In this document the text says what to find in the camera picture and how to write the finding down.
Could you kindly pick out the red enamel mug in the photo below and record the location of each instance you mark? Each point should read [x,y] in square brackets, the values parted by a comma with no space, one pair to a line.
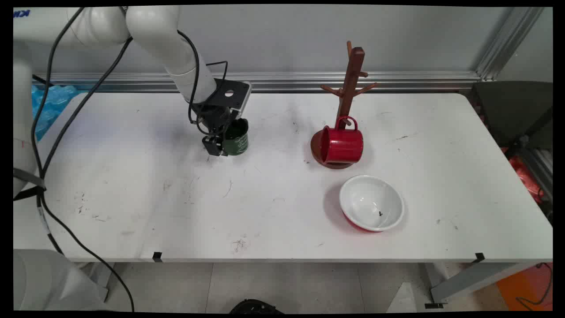
[344,145]

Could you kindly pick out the blue plastic bubble wrap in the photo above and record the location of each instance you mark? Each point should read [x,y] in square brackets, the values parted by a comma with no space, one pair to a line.
[50,104]

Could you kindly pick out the white bowl with red outside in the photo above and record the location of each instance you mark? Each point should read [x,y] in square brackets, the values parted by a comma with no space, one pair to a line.
[371,203]

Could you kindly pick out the slanted aluminium frame post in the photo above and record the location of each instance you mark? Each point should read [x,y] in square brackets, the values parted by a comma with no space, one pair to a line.
[507,42]

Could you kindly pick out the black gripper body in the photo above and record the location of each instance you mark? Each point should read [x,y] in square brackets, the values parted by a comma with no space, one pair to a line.
[212,117]

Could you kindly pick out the red plastic bag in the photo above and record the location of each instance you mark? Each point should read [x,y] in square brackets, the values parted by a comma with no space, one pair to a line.
[525,176]

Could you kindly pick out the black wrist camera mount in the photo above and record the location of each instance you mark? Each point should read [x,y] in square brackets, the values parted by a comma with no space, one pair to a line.
[238,95]

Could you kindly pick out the black tape strip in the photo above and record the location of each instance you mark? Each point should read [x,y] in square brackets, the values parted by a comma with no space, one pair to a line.
[480,257]
[157,256]

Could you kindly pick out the orange floor mat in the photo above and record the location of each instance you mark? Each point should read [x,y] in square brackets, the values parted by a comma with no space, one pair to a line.
[525,287]

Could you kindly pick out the dark green enamel mug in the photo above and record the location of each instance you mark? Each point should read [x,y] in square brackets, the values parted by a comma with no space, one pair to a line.
[238,141]

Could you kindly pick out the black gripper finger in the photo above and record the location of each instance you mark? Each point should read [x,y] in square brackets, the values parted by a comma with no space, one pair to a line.
[214,146]
[228,127]

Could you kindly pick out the low aluminium frame rail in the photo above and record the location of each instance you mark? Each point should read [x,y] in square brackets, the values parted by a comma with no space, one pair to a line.
[540,170]

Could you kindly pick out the brown wooden mug tree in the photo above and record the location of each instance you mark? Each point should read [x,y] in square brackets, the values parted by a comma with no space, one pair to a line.
[352,84]

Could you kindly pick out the horizontal aluminium frame rail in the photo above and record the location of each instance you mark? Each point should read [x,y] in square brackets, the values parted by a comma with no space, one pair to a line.
[309,81]

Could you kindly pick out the grey table leg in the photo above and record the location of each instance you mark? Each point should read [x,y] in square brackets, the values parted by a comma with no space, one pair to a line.
[99,278]
[472,278]

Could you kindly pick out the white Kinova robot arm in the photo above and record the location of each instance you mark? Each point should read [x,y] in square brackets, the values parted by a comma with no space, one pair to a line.
[154,31]

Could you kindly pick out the black round floor object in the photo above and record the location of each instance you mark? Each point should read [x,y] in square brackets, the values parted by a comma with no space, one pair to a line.
[254,307]

